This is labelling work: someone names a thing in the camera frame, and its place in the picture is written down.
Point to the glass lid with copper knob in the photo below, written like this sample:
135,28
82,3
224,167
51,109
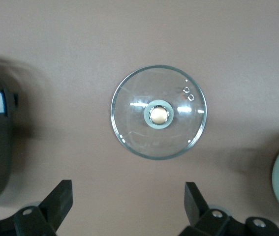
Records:
159,112

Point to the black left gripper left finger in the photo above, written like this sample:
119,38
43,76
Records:
45,211

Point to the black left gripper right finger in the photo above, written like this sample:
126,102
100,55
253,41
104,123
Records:
203,216

